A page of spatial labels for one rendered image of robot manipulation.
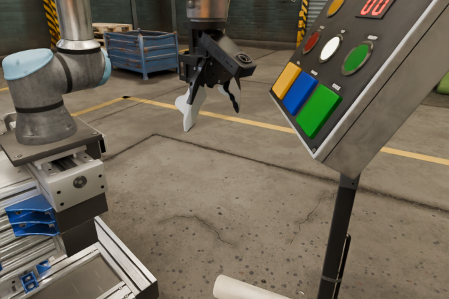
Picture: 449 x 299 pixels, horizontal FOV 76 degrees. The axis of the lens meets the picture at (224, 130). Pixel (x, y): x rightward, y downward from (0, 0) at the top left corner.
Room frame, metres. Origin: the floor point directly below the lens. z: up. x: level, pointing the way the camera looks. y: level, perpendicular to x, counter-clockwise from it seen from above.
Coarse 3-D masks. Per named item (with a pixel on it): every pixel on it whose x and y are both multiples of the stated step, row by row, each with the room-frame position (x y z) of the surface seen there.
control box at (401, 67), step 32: (352, 0) 0.58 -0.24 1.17; (384, 0) 0.47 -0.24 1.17; (416, 0) 0.40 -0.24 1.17; (448, 0) 0.37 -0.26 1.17; (320, 32) 0.62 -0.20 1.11; (352, 32) 0.50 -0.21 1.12; (384, 32) 0.42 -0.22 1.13; (416, 32) 0.37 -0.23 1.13; (448, 32) 0.37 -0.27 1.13; (320, 64) 0.53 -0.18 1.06; (384, 64) 0.37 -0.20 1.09; (416, 64) 0.37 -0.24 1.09; (448, 64) 0.37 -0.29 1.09; (352, 96) 0.38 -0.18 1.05; (384, 96) 0.37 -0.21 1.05; (416, 96) 0.37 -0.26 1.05; (352, 128) 0.36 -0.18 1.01; (384, 128) 0.37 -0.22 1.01; (320, 160) 0.36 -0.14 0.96; (352, 160) 0.36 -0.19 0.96
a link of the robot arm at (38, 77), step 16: (16, 64) 0.70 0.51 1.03; (32, 64) 0.72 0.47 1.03; (48, 64) 0.75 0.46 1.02; (64, 64) 0.78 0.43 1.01; (16, 80) 0.70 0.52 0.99; (32, 80) 0.71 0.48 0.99; (48, 80) 0.74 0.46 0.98; (64, 80) 0.77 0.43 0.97; (16, 96) 0.70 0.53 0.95; (32, 96) 0.71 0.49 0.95; (48, 96) 0.73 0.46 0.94
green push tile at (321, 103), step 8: (320, 88) 0.46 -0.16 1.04; (328, 88) 0.44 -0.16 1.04; (312, 96) 0.47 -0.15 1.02; (320, 96) 0.44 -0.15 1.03; (328, 96) 0.42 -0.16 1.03; (336, 96) 0.40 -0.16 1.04; (312, 104) 0.45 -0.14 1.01; (320, 104) 0.43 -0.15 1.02; (328, 104) 0.41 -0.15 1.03; (336, 104) 0.40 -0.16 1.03; (304, 112) 0.45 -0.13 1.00; (312, 112) 0.43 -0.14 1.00; (320, 112) 0.41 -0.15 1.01; (328, 112) 0.40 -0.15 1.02; (296, 120) 0.46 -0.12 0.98; (304, 120) 0.44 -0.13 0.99; (312, 120) 0.42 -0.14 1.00; (320, 120) 0.40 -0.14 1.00; (304, 128) 0.42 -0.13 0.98; (312, 128) 0.40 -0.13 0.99; (320, 128) 0.39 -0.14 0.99; (312, 136) 0.39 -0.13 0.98
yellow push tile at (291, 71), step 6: (288, 66) 0.66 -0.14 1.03; (294, 66) 0.62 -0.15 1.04; (288, 72) 0.63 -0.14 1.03; (294, 72) 0.60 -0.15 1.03; (282, 78) 0.64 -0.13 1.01; (288, 78) 0.61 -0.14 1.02; (294, 78) 0.60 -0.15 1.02; (276, 84) 0.66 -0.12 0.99; (282, 84) 0.62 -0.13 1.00; (288, 84) 0.59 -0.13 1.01; (276, 90) 0.63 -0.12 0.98; (282, 90) 0.60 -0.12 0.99; (282, 96) 0.59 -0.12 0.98
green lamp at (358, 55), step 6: (360, 48) 0.44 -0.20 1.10; (366, 48) 0.43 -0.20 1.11; (354, 54) 0.44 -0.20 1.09; (360, 54) 0.43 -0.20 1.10; (366, 54) 0.42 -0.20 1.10; (348, 60) 0.45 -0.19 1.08; (354, 60) 0.43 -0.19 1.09; (360, 60) 0.42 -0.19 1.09; (348, 66) 0.44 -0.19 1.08; (354, 66) 0.42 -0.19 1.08
